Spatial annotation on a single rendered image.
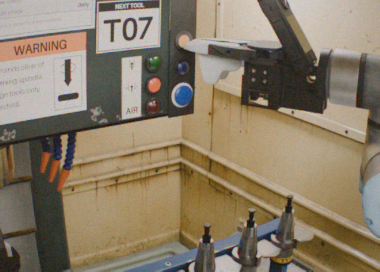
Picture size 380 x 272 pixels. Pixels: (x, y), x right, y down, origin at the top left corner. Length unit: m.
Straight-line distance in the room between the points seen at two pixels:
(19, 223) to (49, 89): 0.83
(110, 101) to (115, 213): 1.39
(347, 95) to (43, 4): 0.40
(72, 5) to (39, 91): 0.12
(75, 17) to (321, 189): 1.08
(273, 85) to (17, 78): 0.33
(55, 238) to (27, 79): 0.97
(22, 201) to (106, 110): 0.76
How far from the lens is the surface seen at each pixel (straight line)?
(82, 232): 2.04
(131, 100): 0.72
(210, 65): 0.71
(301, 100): 0.68
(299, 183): 1.63
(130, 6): 0.70
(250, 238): 1.04
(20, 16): 0.64
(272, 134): 1.68
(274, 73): 0.67
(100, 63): 0.69
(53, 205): 1.51
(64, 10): 0.65
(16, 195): 1.42
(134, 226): 2.14
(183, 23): 0.74
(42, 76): 0.66
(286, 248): 1.13
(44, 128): 0.68
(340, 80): 0.64
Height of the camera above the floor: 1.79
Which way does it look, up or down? 18 degrees down
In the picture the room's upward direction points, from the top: 2 degrees clockwise
